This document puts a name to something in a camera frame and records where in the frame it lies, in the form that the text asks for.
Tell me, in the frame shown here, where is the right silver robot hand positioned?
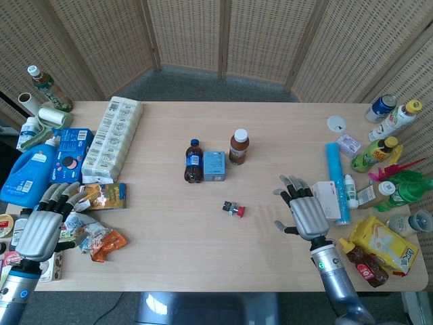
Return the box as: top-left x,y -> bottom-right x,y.
273,175 -> 331,242

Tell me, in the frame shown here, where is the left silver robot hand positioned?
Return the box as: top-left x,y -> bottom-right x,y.
15,181 -> 88,263

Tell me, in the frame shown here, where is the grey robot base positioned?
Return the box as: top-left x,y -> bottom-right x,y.
134,291 -> 282,325

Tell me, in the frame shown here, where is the dark bottle white label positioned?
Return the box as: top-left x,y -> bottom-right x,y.
11,207 -> 34,252

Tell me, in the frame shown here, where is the white cardboard box red print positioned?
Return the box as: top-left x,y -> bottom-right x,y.
311,180 -> 343,221

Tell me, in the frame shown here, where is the red and white cup lid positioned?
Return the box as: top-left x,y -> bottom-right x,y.
0,213 -> 16,238

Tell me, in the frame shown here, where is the beige cookie box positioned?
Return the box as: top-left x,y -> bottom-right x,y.
37,249 -> 64,282

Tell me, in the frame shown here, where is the pink and red packet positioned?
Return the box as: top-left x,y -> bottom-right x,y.
0,251 -> 22,282

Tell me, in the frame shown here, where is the white crinkled snack bag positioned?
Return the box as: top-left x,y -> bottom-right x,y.
60,210 -> 113,254

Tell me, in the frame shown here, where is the small white green bottle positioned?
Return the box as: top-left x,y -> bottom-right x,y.
342,173 -> 360,210

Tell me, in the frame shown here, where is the light blue tube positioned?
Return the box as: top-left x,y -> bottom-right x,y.
325,142 -> 352,227

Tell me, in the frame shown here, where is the blue detergent bottle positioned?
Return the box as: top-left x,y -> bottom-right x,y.
0,129 -> 64,209

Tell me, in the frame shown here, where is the tea bottle white label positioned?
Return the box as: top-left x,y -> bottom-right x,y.
356,180 -> 397,210

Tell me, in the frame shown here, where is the orange snack bag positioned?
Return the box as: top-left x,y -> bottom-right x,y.
90,229 -> 129,263

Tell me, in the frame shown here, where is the yellow and blue snack box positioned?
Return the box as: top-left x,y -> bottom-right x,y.
76,182 -> 127,211

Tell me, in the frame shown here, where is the honey bottle yellow cap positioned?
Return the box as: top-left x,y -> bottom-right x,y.
338,237 -> 390,288

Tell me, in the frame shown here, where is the yellow Lipton tea bag pack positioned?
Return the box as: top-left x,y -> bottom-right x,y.
348,215 -> 420,278

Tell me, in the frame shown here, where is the small purple box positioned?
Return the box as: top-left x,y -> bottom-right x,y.
335,133 -> 363,158

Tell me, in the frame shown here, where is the blue Oreo cookie box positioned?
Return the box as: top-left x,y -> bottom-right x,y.
49,127 -> 95,184

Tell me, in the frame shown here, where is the green bottle yellow label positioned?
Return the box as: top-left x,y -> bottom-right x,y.
350,135 -> 404,174

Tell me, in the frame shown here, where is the pink feather shuttlecock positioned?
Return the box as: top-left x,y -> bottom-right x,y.
367,157 -> 428,183

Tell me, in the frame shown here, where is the brown tea bottle white cap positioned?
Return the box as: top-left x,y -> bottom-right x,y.
228,127 -> 255,167

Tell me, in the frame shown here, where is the white round disc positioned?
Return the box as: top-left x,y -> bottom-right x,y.
327,115 -> 348,133

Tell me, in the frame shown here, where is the pale jar grey cap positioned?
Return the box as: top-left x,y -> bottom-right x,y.
385,209 -> 433,238

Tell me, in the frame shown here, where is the small white bottle blue label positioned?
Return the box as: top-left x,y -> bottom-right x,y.
16,116 -> 41,150

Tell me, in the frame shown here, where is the green soda bottle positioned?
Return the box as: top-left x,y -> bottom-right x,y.
381,169 -> 433,213

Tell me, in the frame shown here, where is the light blue cardboard box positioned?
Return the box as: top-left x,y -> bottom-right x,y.
202,150 -> 227,183

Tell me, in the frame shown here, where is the green lint roller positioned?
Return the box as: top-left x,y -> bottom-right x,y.
16,105 -> 74,152

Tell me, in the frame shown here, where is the long white tissue pack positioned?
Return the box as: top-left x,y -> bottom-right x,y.
81,95 -> 144,186

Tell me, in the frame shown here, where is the small cola bottle blue cap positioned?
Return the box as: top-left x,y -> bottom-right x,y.
183,138 -> 205,185

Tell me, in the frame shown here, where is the white bottle yellow cap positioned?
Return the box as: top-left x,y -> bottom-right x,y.
367,99 -> 424,143

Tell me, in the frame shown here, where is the blue and silver drink can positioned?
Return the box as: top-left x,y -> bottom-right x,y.
364,93 -> 398,124

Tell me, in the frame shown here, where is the white paper refill roll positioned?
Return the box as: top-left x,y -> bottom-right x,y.
17,92 -> 42,118

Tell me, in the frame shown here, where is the green label tea bottle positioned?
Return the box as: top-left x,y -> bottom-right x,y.
27,65 -> 74,114

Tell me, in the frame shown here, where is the woven wooden folding screen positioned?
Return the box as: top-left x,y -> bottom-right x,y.
0,0 -> 433,190

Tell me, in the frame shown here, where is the black cable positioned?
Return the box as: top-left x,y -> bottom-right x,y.
90,292 -> 124,325

